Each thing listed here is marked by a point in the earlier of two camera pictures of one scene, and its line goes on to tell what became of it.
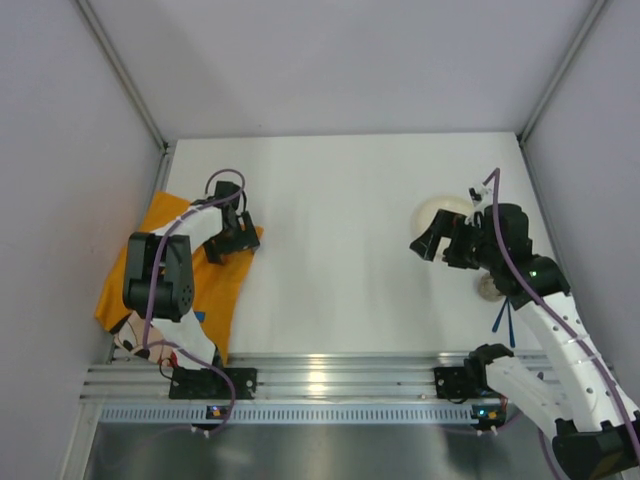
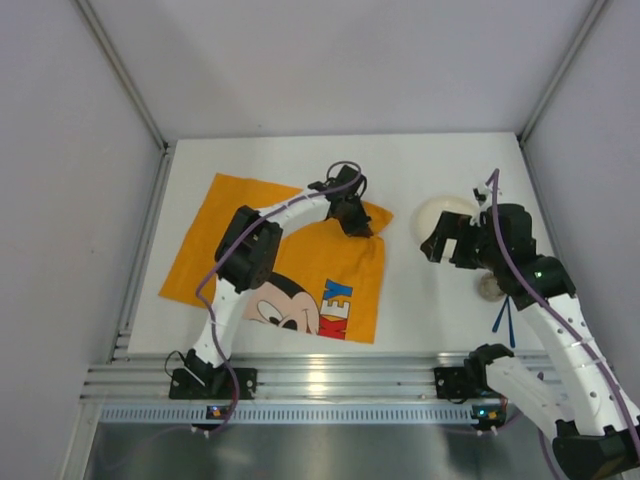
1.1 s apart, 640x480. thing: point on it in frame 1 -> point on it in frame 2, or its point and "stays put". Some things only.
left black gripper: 236,240 -> 353,215
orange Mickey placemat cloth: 216,291 -> 325,280
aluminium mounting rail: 304,376 stays put
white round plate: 428,210 stays put
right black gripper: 451,242 stays put
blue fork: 511,331 stays put
